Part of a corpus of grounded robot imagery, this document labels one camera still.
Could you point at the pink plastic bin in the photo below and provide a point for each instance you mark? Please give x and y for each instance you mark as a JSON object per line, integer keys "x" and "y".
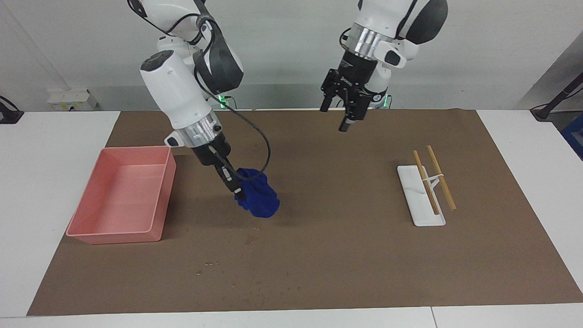
{"x": 118, "y": 200}

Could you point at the blue object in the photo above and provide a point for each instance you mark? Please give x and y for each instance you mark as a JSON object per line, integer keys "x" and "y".
{"x": 575, "y": 136}

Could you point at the white rack with wooden rods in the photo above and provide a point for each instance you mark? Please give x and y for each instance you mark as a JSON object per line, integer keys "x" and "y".
{"x": 423, "y": 214}

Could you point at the black table clamp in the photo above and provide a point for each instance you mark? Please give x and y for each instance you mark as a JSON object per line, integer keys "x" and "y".
{"x": 9, "y": 116}

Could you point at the blue towel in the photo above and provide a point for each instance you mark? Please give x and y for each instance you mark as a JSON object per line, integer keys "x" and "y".
{"x": 259, "y": 196}

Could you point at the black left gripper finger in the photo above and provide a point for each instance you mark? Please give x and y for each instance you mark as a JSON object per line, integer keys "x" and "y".
{"x": 326, "y": 100}
{"x": 348, "y": 122}

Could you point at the black stand pole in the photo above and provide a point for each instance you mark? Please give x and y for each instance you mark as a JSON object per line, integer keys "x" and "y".
{"x": 553, "y": 102}

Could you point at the white wall socket box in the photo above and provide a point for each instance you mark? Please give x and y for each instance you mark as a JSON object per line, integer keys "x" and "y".
{"x": 68, "y": 101}

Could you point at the brown table mat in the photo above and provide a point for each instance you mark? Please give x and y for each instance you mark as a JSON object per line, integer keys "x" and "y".
{"x": 341, "y": 191}

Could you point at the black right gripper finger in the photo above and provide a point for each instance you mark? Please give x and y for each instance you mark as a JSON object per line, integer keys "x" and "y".
{"x": 230, "y": 182}
{"x": 235, "y": 175}

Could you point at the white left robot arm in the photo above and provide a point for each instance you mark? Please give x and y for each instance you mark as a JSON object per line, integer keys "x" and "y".
{"x": 387, "y": 18}

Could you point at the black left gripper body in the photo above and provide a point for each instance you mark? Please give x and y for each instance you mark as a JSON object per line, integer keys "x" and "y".
{"x": 353, "y": 77}

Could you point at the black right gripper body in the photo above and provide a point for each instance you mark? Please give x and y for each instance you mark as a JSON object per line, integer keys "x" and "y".
{"x": 212, "y": 152}

